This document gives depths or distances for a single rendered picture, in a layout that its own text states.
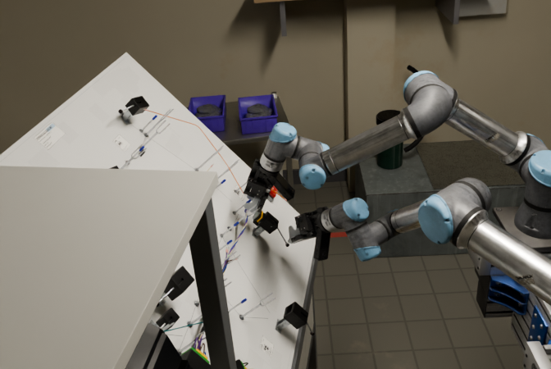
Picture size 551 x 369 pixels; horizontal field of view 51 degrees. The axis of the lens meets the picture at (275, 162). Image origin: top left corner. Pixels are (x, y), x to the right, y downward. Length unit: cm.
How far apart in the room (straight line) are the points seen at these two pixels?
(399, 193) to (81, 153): 211
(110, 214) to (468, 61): 361
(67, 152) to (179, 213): 98
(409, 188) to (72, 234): 284
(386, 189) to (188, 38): 164
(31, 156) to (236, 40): 252
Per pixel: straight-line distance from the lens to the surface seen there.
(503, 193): 357
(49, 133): 173
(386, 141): 168
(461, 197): 153
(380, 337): 318
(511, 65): 433
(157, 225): 76
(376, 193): 341
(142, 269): 69
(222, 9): 393
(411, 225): 182
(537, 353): 164
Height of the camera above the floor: 226
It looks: 29 degrees down
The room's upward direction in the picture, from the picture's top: 5 degrees counter-clockwise
